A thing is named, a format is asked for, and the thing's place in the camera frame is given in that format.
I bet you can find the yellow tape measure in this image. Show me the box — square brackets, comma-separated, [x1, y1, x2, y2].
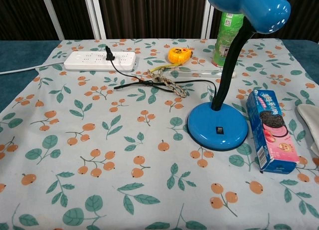
[167, 47, 194, 64]

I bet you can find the white power strip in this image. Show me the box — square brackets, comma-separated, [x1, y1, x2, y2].
[63, 51, 137, 72]

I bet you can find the white power strip cable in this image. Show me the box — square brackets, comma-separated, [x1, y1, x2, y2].
[0, 61, 66, 75]

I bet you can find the braided beige rope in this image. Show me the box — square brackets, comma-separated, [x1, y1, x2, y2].
[146, 69, 187, 99]

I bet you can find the black lamp power cord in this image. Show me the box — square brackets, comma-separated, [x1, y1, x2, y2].
[105, 45, 217, 104]

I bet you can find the blue desk lamp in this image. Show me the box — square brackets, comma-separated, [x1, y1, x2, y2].
[186, 0, 292, 151]

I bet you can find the blue Oreo cookie box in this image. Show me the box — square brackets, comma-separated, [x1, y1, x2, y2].
[246, 89, 301, 173]

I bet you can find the green snack can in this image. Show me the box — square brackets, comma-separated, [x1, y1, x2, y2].
[211, 11, 245, 67]

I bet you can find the white shoe insole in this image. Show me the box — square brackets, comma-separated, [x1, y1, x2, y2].
[295, 104, 319, 166]

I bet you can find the floral tablecloth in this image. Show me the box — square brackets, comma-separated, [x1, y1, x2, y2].
[0, 37, 319, 230]

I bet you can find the yellow green lanyard cord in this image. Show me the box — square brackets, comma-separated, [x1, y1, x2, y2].
[148, 63, 180, 72]

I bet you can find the white double frame post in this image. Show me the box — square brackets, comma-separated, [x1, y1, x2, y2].
[83, 0, 107, 40]

